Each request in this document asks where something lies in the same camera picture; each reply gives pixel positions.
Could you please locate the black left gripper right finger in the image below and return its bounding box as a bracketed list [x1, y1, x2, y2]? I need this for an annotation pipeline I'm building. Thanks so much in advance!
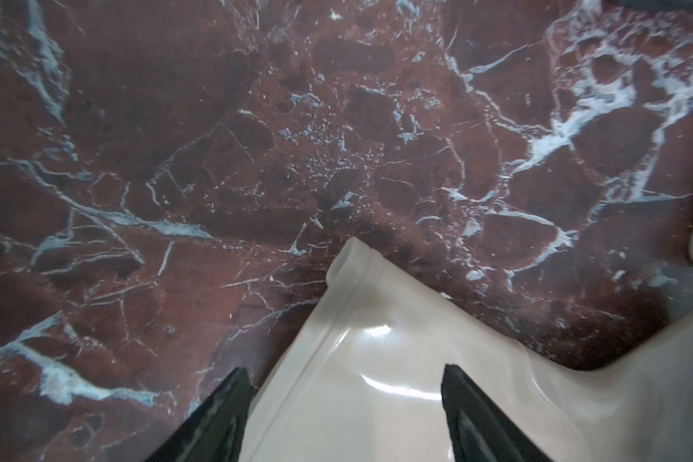
[441, 364, 551, 462]

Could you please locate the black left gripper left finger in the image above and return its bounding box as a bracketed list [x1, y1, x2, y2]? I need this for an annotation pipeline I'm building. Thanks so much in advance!
[148, 368, 253, 462]

